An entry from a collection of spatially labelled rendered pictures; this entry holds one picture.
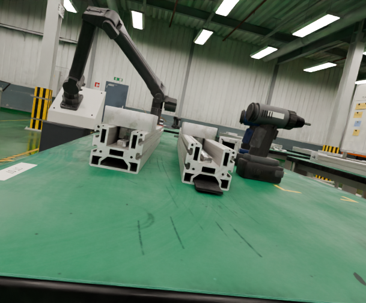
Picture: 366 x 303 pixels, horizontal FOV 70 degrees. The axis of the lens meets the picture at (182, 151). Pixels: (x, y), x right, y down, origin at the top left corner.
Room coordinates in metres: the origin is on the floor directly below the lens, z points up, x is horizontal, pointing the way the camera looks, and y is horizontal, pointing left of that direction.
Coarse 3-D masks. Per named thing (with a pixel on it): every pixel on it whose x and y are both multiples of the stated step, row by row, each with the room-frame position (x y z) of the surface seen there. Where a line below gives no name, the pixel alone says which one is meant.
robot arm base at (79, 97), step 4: (64, 92) 1.31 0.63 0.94; (64, 96) 1.33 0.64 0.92; (68, 96) 1.31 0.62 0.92; (72, 96) 1.32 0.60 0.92; (76, 96) 1.34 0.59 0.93; (80, 96) 1.37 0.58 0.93; (64, 100) 1.34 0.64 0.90; (68, 100) 1.33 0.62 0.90; (72, 100) 1.33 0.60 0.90; (76, 100) 1.35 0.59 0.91; (80, 100) 1.38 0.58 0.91; (60, 104) 1.33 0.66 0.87; (64, 104) 1.34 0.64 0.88; (68, 104) 1.34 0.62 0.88; (72, 104) 1.34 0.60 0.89; (76, 104) 1.36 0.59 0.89; (80, 104) 1.39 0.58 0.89; (64, 108) 1.34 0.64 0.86; (68, 108) 1.34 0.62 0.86; (72, 108) 1.34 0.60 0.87; (76, 108) 1.34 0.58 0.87
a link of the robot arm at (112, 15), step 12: (84, 12) 1.05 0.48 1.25; (96, 12) 1.06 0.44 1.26; (108, 12) 1.08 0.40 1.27; (84, 24) 1.07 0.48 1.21; (96, 24) 1.06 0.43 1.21; (84, 36) 1.11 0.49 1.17; (84, 48) 1.15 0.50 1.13; (84, 60) 1.19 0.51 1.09; (72, 72) 1.23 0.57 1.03; (72, 84) 1.25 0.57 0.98
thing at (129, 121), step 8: (112, 112) 0.59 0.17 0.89; (120, 112) 0.59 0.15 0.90; (128, 112) 0.59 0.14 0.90; (136, 112) 0.59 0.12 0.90; (104, 120) 0.58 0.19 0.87; (112, 120) 0.59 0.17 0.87; (120, 120) 0.59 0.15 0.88; (128, 120) 0.59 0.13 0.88; (136, 120) 0.59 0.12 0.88; (144, 120) 0.59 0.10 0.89; (152, 120) 0.59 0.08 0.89; (120, 128) 0.60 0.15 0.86; (128, 128) 0.60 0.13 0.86; (136, 128) 0.59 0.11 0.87; (144, 128) 0.59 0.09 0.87; (152, 128) 0.61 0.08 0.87; (120, 136) 0.60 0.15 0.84; (128, 136) 0.60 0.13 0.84
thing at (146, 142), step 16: (96, 128) 0.52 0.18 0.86; (112, 128) 0.55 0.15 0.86; (160, 128) 1.15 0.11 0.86; (96, 144) 0.52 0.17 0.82; (112, 144) 0.56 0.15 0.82; (128, 144) 0.59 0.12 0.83; (144, 144) 0.55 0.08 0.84; (96, 160) 0.55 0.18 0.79; (112, 160) 0.59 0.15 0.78; (128, 160) 0.52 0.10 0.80; (144, 160) 0.62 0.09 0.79
